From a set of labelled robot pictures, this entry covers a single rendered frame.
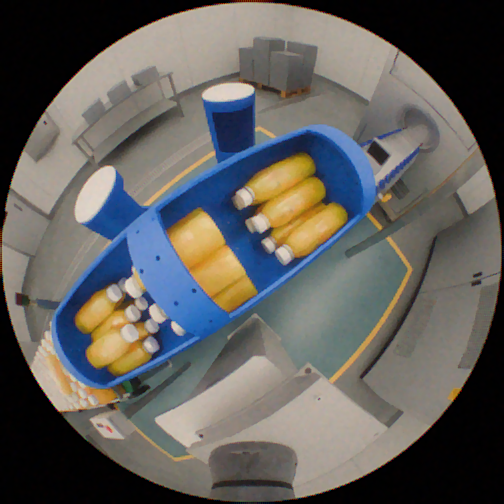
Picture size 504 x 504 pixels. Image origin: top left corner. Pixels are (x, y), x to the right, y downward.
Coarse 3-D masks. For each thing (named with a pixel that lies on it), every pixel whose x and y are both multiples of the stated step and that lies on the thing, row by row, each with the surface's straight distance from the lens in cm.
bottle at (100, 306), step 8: (96, 296) 49; (104, 296) 48; (88, 304) 51; (96, 304) 48; (104, 304) 47; (112, 304) 48; (80, 312) 55; (88, 312) 52; (96, 312) 49; (104, 312) 49; (112, 312) 51; (80, 320) 56; (88, 320) 53; (96, 320) 52; (80, 328) 58; (88, 328) 56
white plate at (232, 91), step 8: (216, 88) 115; (224, 88) 112; (232, 88) 111; (240, 88) 110; (248, 88) 109; (208, 96) 104; (216, 96) 102; (224, 96) 100; (232, 96) 99; (240, 96) 98
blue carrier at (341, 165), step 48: (288, 144) 53; (336, 144) 38; (192, 192) 43; (336, 192) 52; (144, 240) 28; (240, 240) 52; (336, 240) 39; (96, 288) 60; (192, 288) 25; (192, 336) 44; (96, 384) 54
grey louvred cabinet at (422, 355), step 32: (480, 224) 239; (448, 256) 234; (480, 256) 202; (448, 288) 196; (480, 288) 175; (416, 320) 192; (448, 320) 170; (480, 320) 156; (384, 352) 190; (416, 352) 167; (448, 352) 152; (480, 352) 142; (384, 384) 165; (416, 384) 149; (448, 384) 139; (416, 416) 174
